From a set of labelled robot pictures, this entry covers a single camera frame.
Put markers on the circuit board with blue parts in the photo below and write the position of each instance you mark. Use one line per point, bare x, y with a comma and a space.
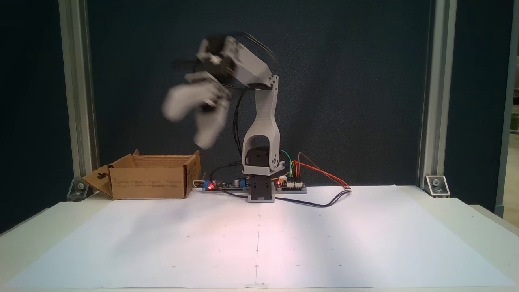
227, 186

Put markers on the grey printed Koch robot arm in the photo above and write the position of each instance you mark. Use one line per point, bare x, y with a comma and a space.
265, 117

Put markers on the brown cardboard box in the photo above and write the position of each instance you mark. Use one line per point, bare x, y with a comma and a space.
150, 184

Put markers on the thin grey frame post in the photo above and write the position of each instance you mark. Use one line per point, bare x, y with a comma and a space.
505, 121

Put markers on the metal corner bracket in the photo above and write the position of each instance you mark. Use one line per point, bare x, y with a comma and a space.
79, 190
437, 186

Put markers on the aluminium frame post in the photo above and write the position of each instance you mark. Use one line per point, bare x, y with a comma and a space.
438, 101
77, 101

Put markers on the circuit board with white connectors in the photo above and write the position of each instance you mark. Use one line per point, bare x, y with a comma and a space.
290, 185

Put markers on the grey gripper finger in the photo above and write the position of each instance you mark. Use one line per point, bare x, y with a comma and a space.
211, 125
186, 101

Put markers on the grey base plate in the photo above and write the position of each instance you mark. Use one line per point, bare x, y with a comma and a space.
296, 191

